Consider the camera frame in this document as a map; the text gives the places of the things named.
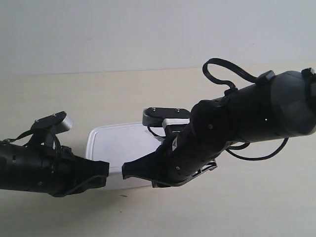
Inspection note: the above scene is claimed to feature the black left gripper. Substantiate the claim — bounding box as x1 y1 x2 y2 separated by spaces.
24 128 110 197

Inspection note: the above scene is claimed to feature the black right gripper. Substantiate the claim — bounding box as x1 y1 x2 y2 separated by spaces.
121 100 235 188

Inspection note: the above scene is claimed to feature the white lidded plastic container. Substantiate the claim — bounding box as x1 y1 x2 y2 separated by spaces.
85 122 164 191

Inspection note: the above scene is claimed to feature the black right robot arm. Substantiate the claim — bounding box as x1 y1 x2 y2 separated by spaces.
121 68 316 188

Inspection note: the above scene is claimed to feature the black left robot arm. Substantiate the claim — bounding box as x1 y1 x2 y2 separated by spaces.
0 128 110 198

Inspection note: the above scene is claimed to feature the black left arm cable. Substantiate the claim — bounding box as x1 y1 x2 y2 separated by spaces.
4 125 65 173

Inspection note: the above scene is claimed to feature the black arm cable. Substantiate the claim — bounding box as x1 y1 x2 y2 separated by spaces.
4 125 65 173
202 58 289 162

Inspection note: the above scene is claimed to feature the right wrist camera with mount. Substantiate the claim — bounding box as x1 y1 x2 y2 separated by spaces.
142 107 191 136

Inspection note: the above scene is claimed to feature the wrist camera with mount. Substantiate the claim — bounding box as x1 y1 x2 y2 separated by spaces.
31 111 73 134
142 107 191 136

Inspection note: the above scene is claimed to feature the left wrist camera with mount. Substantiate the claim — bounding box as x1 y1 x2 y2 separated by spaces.
31 111 73 134

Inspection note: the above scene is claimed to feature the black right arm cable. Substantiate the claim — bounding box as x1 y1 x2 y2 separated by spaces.
202 58 289 162

